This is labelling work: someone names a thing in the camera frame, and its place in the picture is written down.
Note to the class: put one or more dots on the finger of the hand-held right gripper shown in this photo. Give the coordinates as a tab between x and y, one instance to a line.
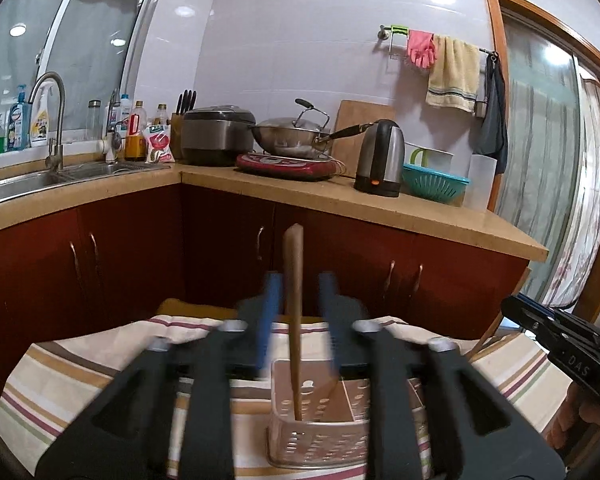
527	317

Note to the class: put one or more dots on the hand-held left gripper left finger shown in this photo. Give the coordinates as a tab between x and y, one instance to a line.
270	312

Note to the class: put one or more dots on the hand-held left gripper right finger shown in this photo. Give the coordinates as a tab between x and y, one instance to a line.
330	320

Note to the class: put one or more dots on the wooden chopstick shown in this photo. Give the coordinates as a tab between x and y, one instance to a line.
293	285

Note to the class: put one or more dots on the pink plastic utensil holder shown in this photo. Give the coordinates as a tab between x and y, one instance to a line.
320	435

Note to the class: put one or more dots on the person's right hand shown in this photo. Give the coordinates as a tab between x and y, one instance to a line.
572	417

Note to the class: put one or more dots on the white translucent plastic container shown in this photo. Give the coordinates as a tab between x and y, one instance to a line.
480	185

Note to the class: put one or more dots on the red induction cooker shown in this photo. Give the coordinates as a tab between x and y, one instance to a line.
280	166

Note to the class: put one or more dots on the patterned curtain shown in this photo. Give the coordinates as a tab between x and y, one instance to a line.
595	185

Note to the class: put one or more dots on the red kitchen cabinet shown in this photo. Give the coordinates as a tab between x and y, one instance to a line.
130	260

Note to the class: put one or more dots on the teal plastic colander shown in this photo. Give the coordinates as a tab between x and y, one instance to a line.
435	185

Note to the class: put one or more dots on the steel electric kettle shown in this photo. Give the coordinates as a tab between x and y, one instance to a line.
380	160

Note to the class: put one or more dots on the steel wok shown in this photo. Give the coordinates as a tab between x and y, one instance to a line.
285	144

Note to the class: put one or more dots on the glass sliding door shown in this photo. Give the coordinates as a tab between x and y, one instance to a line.
535	135

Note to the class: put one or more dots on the white and green pitcher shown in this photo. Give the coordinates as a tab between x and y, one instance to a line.
437	157

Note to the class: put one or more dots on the grey rice cooker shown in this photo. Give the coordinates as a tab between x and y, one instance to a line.
215	135

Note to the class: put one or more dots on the steel wok lid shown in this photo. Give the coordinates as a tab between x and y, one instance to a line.
290	123

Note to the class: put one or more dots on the dark grey hanging cloth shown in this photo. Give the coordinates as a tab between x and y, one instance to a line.
492	125

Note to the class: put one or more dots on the wooden knife block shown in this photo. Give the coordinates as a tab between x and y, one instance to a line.
176	135

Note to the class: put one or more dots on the pink and white bag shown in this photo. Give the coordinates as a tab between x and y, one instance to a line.
159	145

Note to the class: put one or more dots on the striped tablecloth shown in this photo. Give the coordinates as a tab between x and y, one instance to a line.
80	385

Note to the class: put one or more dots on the wooden cutting board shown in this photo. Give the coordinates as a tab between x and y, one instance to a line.
355	115

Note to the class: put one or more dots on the cooking oil bottle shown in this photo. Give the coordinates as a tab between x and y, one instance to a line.
135	145

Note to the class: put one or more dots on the small sauce bottle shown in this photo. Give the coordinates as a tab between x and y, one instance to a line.
161	116

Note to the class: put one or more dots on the small steel water tap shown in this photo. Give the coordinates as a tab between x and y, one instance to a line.
111	145

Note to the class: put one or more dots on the white bottle with blue cap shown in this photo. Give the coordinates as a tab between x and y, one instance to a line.
125	115

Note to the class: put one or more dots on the yellow striped towel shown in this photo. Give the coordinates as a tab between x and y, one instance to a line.
452	75

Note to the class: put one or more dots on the clear glass bottle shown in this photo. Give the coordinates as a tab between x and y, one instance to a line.
94	122

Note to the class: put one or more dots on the tall steel kitchen faucet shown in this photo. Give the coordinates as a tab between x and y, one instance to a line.
55	135

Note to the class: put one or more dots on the steel kitchen sink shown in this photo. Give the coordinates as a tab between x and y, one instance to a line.
20	185

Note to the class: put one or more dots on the pink rubber glove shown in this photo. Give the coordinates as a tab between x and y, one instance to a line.
421	50

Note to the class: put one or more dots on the white spray bottle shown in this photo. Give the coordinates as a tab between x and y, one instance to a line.
39	125

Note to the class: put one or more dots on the green plastic clip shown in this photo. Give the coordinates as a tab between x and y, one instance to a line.
400	29

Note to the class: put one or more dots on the blue detergent bottle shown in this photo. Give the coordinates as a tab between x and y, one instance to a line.
16	125

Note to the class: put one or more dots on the steel towel rail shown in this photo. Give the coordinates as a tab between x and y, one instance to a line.
384	34

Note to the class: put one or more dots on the wooden door frame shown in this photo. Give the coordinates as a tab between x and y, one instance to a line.
492	10

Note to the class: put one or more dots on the aluminium frame window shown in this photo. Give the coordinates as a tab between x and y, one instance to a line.
80	35

